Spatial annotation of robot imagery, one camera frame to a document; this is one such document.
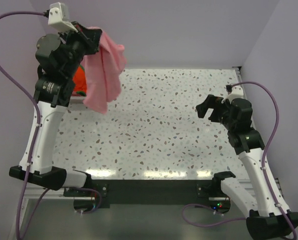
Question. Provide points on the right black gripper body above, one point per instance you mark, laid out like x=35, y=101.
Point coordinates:
x=225, y=106

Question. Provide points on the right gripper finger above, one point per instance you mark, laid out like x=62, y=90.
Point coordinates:
x=207, y=104
x=216, y=114

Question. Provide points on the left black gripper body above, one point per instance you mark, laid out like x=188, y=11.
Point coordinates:
x=78, y=44

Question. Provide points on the pink t shirt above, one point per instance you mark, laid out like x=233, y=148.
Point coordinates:
x=102, y=71

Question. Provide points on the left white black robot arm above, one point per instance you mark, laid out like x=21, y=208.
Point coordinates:
x=53, y=91

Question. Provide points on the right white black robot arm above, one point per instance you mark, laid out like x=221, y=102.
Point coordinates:
x=267, y=214

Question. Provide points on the orange t shirt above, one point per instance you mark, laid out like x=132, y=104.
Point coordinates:
x=80, y=82

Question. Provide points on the white plastic basket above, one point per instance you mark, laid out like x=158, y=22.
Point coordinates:
x=76, y=100

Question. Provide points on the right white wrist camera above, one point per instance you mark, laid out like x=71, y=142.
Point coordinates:
x=235, y=93

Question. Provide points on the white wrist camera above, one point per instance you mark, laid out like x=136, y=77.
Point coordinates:
x=235, y=93
x=58, y=18

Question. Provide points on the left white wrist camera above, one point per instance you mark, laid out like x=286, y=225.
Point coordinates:
x=58, y=18

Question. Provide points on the aluminium frame rail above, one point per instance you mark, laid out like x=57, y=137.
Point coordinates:
x=238, y=71

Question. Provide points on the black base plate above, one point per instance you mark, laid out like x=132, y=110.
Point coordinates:
x=148, y=192

